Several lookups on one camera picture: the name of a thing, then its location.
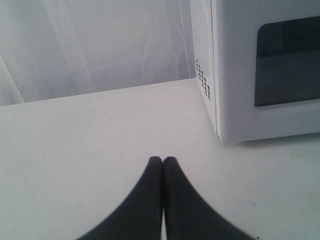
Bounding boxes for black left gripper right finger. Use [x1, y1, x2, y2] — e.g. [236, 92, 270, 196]
[163, 156, 252, 240]

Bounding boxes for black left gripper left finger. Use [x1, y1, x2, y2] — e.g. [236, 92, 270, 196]
[80, 156, 163, 240]

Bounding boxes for white microwave door with handle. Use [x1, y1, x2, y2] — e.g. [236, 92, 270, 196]
[212, 0, 320, 143]

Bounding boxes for white microwave oven body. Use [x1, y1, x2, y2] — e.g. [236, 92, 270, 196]
[190, 0, 219, 135]

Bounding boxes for white backdrop curtain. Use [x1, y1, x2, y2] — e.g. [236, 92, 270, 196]
[0, 0, 195, 106]

